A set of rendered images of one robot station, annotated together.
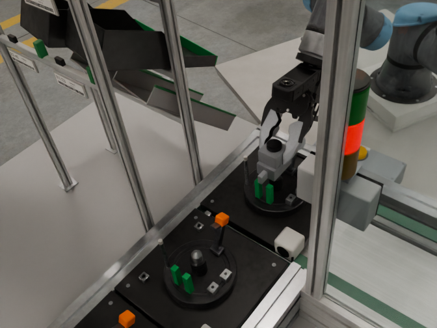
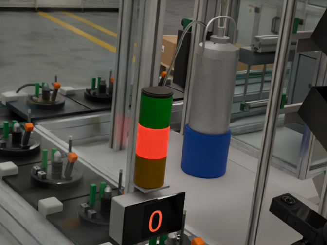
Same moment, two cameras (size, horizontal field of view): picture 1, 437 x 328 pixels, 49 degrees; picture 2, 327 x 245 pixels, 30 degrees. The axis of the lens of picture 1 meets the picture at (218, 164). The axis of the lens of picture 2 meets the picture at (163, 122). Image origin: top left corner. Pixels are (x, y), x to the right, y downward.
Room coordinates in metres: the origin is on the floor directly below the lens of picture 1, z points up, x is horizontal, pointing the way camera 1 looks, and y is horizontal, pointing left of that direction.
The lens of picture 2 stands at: (0.57, -1.07, 1.67)
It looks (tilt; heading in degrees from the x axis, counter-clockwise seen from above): 19 degrees down; 96
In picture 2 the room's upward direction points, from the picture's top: 6 degrees clockwise
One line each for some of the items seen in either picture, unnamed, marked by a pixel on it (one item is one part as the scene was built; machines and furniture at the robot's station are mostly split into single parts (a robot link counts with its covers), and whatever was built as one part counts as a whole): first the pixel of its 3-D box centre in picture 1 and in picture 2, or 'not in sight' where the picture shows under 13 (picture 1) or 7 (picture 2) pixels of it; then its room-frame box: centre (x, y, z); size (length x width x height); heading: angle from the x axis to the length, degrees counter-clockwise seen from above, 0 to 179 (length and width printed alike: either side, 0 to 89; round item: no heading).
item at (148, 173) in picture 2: not in sight; (149, 167); (0.46, -0.17, 1.28); 0.05 x 0.05 x 0.05
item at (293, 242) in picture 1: (289, 244); not in sight; (0.54, -0.12, 0.97); 0.05 x 0.05 x 0.04; 46
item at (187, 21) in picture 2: not in sight; (186, 51); (0.40, 1.24, 1.18); 0.07 x 0.07 x 0.25; 46
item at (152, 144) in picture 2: not in sight; (152, 138); (0.46, -0.17, 1.33); 0.05 x 0.05 x 0.05
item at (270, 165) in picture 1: (271, 159); not in sight; (0.67, -0.11, 1.09); 0.08 x 0.04 x 0.07; 136
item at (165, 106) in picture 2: not in sight; (155, 109); (0.46, -0.17, 1.38); 0.05 x 0.05 x 0.05
